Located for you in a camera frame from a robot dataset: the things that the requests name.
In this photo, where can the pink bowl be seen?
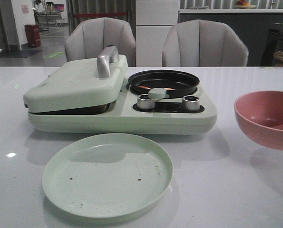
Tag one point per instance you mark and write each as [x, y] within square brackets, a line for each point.
[260, 117]

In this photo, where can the green breakfast maker lid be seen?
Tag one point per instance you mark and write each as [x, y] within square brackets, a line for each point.
[79, 84]

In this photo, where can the green breakfast maker base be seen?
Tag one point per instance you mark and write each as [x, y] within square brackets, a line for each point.
[121, 117]

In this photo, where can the dark appliance at right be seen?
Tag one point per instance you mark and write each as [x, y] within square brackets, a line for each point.
[274, 43]

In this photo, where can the grey counter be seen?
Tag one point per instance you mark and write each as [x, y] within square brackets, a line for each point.
[250, 25]

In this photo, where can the fruit plate on counter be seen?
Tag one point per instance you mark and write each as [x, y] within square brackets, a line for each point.
[242, 4]

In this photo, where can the right grey armchair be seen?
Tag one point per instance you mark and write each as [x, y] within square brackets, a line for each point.
[203, 43]

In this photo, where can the grey armchair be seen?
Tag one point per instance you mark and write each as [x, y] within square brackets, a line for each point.
[91, 36]
[203, 43]

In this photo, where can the right silver control knob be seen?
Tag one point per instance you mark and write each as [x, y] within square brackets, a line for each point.
[191, 103]

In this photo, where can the silver control knob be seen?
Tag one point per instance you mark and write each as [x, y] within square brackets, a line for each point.
[144, 102]
[191, 103]

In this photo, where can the black round frying pan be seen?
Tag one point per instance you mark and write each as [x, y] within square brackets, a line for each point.
[184, 83]

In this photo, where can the white cabinet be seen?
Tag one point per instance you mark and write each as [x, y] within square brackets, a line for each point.
[154, 19]

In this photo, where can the left silver control knob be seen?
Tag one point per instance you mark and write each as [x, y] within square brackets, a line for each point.
[144, 102]

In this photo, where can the left grey armchair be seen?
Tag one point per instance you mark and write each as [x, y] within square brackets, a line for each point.
[91, 36]

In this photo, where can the green round plate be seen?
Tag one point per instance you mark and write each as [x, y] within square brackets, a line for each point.
[108, 177]

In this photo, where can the red bin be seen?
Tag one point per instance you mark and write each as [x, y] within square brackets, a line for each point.
[32, 35]

